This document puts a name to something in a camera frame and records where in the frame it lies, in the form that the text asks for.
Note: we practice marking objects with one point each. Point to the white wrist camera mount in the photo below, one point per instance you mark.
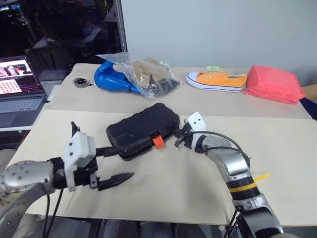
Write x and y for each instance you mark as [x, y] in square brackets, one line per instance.
[196, 121]
[79, 148]

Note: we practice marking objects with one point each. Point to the dark blue chair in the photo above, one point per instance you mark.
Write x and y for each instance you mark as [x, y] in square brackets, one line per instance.
[309, 107]

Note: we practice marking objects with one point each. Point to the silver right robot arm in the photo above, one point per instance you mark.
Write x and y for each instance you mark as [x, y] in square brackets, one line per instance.
[230, 161]

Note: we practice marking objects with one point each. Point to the pink fabric bag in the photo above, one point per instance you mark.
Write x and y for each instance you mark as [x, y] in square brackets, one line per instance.
[272, 85]

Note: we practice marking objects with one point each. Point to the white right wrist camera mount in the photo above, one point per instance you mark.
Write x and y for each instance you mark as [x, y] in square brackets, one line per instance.
[196, 121]

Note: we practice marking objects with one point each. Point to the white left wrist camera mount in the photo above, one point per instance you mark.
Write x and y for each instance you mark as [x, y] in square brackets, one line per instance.
[79, 148]

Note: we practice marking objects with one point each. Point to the orange canvas sneaker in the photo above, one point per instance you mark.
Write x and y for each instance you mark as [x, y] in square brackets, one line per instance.
[218, 81]

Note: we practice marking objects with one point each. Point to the green paper tag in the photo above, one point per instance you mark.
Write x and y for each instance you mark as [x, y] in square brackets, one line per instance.
[213, 68]

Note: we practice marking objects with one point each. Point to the black parts in bag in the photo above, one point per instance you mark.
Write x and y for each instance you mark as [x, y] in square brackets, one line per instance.
[167, 86]

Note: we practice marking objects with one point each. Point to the clear plastic bag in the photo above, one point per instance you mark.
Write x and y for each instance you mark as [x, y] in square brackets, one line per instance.
[148, 72]

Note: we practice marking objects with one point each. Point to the metal window post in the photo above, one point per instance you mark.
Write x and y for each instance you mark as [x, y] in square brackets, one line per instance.
[121, 27]

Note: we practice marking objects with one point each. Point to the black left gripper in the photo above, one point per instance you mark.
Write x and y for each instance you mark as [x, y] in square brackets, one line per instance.
[85, 176]

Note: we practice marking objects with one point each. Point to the black hard case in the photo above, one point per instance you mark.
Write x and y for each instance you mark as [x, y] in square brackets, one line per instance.
[141, 129]

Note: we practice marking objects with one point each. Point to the dark rounded shape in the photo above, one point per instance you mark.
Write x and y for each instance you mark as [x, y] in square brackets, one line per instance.
[121, 230]

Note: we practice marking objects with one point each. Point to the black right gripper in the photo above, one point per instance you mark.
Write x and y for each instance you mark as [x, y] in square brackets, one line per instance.
[187, 138]

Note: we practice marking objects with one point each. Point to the brown cardboard carton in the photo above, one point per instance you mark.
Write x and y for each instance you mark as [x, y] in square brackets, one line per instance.
[311, 92]

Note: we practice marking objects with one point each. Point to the brown cardboard box in bag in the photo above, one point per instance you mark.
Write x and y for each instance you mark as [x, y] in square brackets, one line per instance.
[146, 72]

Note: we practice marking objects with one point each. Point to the white laptop stand table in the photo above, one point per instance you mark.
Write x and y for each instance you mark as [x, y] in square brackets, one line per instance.
[13, 128]

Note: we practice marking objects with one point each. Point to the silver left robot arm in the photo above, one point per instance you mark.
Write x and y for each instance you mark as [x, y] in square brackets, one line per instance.
[24, 173]

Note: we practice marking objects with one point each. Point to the open laptop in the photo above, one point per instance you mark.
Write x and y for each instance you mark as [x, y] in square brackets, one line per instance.
[19, 104]

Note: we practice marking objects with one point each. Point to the blue plastic bag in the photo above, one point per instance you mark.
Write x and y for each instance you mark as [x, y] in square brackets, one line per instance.
[109, 79]

